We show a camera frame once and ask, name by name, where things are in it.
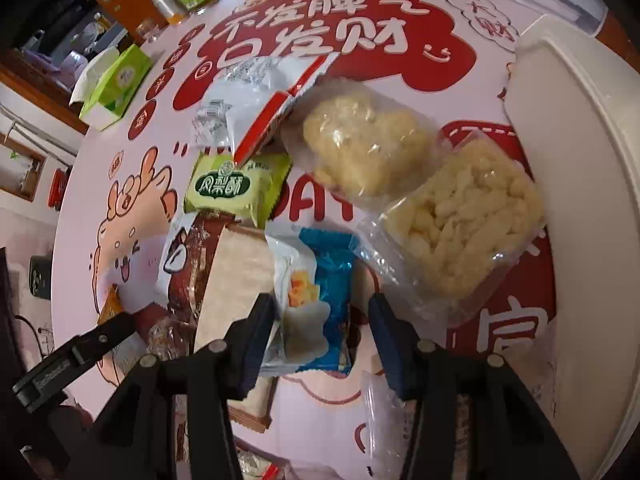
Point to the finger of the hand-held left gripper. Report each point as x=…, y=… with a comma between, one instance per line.
x=75, y=355

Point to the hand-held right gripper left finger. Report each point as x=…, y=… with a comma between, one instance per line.
x=260, y=345

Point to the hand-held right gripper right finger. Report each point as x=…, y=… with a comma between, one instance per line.
x=387, y=350

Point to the beige cake packet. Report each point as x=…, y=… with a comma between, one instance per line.
x=255, y=402

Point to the clear plastic snack bag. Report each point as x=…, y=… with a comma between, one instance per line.
x=382, y=410

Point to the small orange snack packet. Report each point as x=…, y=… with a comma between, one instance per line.
x=111, y=305

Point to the blue snack packet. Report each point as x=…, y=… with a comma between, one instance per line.
x=330, y=280

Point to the brown bread snack packet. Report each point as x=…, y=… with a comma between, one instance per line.
x=190, y=270

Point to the white red snack wrapper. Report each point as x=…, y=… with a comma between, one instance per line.
x=260, y=465

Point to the square puffed rice cake bag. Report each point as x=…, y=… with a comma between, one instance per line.
x=460, y=215

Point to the green pastry packet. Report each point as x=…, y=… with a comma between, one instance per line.
x=230, y=185

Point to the round puffed rice cake bag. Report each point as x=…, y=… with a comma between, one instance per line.
x=360, y=140

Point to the white red-edged snack packet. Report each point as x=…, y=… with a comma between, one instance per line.
x=280, y=80

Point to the white plastic bin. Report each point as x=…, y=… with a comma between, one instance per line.
x=575, y=160

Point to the green tissue box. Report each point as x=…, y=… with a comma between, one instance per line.
x=117, y=85

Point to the cluttered kitchen counter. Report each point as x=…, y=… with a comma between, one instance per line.
x=75, y=45

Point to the small glass cup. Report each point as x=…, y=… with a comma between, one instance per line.
x=147, y=31

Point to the clear glass jar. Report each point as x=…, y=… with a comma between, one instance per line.
x=170, y=7

